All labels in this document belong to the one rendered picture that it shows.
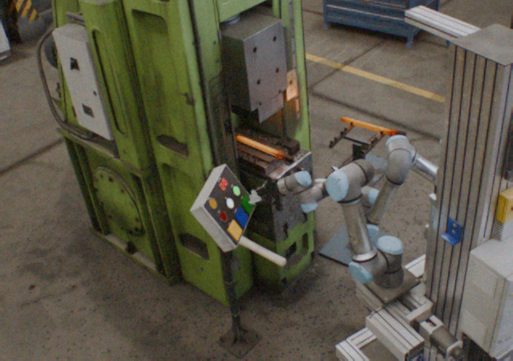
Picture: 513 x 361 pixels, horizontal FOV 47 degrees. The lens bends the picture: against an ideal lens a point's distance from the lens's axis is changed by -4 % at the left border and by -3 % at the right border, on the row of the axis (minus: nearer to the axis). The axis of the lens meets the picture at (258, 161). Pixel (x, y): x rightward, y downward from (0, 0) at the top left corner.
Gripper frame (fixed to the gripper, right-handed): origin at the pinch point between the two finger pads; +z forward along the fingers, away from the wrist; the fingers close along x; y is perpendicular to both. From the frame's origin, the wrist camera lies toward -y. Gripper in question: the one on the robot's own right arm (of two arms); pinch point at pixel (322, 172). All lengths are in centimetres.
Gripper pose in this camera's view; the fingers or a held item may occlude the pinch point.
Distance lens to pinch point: 327.2
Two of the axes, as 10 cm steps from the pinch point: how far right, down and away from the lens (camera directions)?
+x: 6.6, -4.9, 5.8
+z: -7.5, -3.2, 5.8
